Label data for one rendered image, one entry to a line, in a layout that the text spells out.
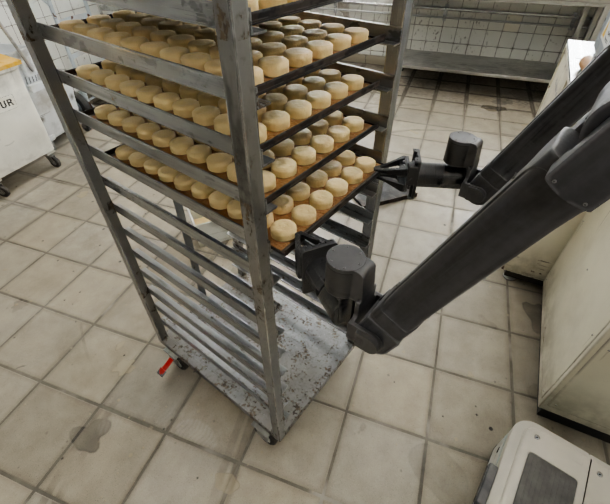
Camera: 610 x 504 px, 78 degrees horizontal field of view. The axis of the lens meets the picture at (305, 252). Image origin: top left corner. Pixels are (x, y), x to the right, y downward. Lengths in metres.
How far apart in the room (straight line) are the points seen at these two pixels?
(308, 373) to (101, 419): 0.80
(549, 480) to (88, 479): 1.43
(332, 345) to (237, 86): 1.18
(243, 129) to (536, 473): 1.20
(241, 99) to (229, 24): 0.08
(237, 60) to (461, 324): 1.62
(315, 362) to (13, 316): 1.45
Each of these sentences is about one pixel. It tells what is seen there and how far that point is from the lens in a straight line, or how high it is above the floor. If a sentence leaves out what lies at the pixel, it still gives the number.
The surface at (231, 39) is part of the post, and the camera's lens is 0.51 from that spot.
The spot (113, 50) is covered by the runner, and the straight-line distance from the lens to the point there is 0.82.
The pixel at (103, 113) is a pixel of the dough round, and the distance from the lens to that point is 1.07.
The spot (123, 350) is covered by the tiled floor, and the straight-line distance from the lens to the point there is 1.87.
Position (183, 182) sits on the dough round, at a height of 0.97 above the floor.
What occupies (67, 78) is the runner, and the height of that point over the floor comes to 1.14.
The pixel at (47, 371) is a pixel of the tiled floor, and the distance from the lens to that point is 1.96.
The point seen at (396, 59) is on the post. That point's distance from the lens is 0.90.
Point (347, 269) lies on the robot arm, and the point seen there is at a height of 1.06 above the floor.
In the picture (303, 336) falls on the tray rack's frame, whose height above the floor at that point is 0.15.
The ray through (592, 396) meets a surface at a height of 0.26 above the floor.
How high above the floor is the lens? 1.43
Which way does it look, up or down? 43 degrees down
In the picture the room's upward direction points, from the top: straight up
